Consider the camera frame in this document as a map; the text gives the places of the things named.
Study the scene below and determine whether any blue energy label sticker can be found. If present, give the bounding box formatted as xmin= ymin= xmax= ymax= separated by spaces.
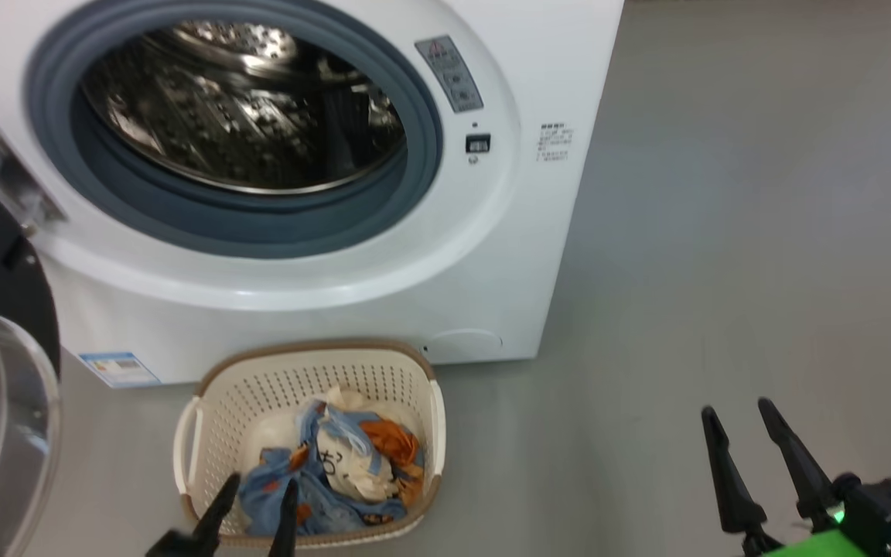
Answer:
xmin=78 ymin=352 xmax=162 ymax=388

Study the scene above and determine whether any grey warning label sticker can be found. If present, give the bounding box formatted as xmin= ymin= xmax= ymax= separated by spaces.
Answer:
xmin=415 ymin=35 xmax=485 ymax=114

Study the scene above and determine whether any small black text sticker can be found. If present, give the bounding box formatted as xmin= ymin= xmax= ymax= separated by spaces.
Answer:
xmin=536 ymin=122 xmax=575 ymax=163

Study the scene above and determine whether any white front-load washing machine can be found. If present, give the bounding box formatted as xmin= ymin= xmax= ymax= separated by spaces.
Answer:
xmin=0 ymin=0 xmax=624 ymax=388

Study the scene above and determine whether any cream perforated laundry basket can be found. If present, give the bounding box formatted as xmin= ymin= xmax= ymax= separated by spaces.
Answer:
xmin=173 ymin=339 xmax=446 ymax=550

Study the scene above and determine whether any stainless steel washing machine drum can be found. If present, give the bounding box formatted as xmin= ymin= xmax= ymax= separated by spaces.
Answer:
xmin=78 ymin=19 xmax=408 ymax=194

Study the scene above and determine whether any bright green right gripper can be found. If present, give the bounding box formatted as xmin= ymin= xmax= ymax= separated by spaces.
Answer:
xmin=701 ymin=398 xmax=891 ymax=557

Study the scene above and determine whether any blue garment with orange print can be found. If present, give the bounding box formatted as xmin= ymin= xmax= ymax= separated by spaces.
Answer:
xmin=238 ymin=398 xmax=425 ymax=537

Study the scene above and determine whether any round filter cover panel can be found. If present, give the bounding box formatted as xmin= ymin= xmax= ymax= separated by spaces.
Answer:
xmin=424 ymin=329 xmax=504 ymax=363

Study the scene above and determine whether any metal door hinge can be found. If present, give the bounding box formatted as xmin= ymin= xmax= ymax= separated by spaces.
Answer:
xmin=0 ymin=114 xmax=67 ymax=233

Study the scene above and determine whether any grey rubber door gasket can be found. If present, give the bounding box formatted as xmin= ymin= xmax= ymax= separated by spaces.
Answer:
xmin=24 ymin=0 xmax=444 ymax=260

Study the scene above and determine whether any cream garment with black print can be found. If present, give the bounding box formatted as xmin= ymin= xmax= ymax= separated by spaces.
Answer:
xmin=314 ymin=387 xmax=401 ymax=502

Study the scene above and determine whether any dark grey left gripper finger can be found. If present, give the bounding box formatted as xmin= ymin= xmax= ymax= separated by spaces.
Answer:
xmin=268 ymin=480 xmax=299 ymax=557
xmin=144 ymin=473 xmax=241 ymax=557

